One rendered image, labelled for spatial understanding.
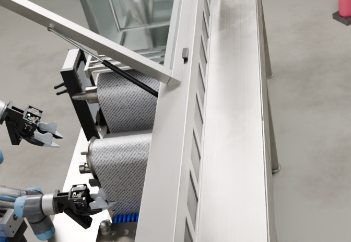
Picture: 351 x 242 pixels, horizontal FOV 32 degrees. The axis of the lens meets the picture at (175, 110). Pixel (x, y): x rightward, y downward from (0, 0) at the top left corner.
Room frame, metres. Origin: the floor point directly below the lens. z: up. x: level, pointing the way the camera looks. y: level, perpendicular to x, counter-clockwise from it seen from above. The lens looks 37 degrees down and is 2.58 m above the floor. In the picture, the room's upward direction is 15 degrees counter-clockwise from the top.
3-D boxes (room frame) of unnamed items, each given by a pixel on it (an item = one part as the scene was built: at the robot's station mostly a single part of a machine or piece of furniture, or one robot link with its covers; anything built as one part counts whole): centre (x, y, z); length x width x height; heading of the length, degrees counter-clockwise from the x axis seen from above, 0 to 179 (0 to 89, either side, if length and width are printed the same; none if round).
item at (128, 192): (1.53, 0.19, 1.11); 0.23 x 0.01 x 0.18; 76
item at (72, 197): (1.58, 0.42, 1.12); 0.12 x 0.08 x 0.09; 76
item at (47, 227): (1.64, 0.58, 1.01); 0.11 x 0.08 x 0.11; 12
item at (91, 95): (1.86, 0.26, 1.33); 0.06 x 0.06 x 0.06; 76
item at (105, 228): (1.49, 0.34, 1.05); 0.04 x 0.04 x 0.04
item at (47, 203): (1.60, 0.50, 1.11); 0.08 x 0.05 x 0.08; 166
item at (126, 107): (1.71, 0.15, 1.16); 0.39 x 0.23 x 0.51; 166
